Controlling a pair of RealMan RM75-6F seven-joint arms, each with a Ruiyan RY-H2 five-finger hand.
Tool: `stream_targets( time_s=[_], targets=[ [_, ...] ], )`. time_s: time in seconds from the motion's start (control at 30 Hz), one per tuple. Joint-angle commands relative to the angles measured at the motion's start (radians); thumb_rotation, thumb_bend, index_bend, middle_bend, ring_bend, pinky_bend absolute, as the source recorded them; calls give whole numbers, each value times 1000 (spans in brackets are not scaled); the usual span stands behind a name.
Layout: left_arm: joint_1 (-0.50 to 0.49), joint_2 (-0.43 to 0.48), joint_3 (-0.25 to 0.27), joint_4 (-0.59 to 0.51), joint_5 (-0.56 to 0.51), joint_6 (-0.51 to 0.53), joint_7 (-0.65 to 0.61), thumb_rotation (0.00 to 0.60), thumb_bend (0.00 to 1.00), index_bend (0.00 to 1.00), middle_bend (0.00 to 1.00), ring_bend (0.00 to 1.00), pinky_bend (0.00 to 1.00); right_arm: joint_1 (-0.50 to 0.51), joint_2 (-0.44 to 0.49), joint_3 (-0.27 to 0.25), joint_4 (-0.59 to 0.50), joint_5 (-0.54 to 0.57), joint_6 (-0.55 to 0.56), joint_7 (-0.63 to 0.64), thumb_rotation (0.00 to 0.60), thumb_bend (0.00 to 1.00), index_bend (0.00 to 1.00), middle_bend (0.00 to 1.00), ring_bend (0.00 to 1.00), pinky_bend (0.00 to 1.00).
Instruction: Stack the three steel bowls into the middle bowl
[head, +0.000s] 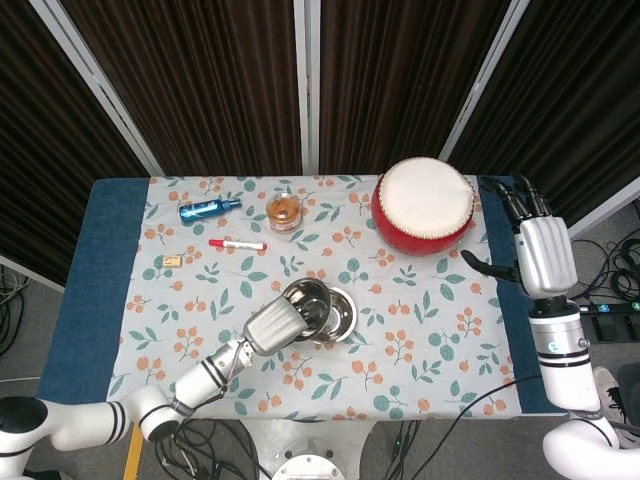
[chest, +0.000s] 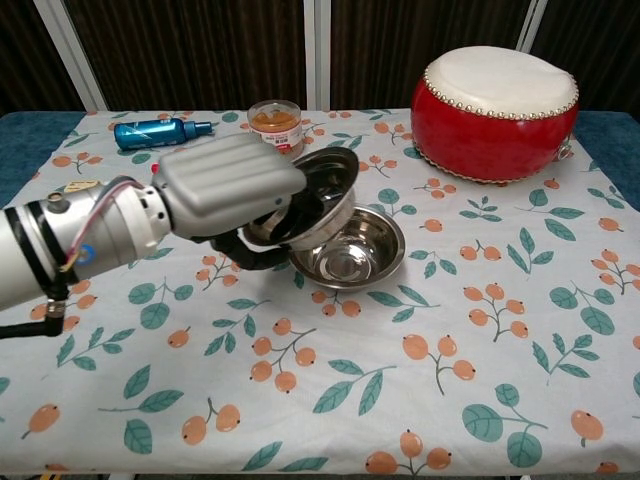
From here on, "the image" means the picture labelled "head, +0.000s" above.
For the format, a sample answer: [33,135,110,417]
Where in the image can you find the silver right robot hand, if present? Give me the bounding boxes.
[460,174,579,300]

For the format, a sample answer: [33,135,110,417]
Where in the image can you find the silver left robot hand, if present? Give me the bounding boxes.
[243,294,321,357]

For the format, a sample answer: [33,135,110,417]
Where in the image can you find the stainless steel bowl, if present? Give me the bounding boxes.
[327,288,355,337]
[282,278,334,341]
[312,285,359,344]

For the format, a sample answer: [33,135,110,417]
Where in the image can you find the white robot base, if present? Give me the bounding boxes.
[239,417,381,480]

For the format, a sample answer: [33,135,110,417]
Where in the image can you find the black power strip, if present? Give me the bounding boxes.
[574,299,640,324]

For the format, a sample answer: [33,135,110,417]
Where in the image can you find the red white marker pen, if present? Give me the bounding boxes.
[208,238,268,252]

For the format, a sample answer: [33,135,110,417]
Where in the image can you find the clear jar orange contents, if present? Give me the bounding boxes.
[265,193,303,234]

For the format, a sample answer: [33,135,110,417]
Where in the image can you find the floral print tablecloth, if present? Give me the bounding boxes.
[107,174,524,421]

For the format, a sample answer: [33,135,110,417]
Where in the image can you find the blue spray bottle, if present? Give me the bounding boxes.
[178,197,242,224]

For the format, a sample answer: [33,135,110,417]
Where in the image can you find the red drum white skin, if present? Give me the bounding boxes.
[370,157,475,257]

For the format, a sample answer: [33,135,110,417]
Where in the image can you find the white sneaker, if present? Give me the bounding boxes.
[594,367,626,426]

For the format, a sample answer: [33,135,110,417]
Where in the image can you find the dark pleated partition panel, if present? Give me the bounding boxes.
[0,0,151,286]
[449,0,640,226]
[319,0,511,176]
[59,0,304,176]

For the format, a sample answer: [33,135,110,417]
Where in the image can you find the blue table cover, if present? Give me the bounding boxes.
[37,174,566,416]

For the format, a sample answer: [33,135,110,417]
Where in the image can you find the yellow bar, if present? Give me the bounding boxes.
[122,427,146,480]

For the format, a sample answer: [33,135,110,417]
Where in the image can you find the white partition frame post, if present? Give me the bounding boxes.
[567,174,640,239]
[29,0,164,176]
[0,254,66,294]
[439,0,526,161]
[293,0,321,176]

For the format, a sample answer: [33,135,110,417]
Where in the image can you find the black floor cable tangle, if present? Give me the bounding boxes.
[569,234,640,301]
[154,419,271,480]
[0,264,36,356]

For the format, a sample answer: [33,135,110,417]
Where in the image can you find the thin black cable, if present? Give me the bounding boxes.
[447,374,544,421]

